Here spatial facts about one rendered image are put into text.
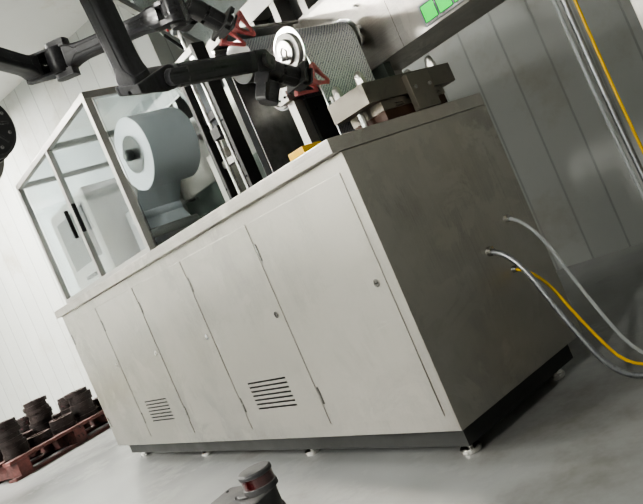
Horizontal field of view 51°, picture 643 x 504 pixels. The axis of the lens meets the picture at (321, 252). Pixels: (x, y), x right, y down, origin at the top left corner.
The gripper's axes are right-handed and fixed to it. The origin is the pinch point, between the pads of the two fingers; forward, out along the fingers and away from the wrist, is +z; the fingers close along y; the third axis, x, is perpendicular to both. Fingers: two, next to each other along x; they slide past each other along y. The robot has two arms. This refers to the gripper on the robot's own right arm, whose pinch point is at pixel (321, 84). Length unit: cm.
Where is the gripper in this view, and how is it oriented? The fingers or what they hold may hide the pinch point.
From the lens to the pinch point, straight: 209.5
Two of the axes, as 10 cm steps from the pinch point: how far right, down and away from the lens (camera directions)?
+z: 8.3, 1.1, 5.4
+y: 5.5, -2.2, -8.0
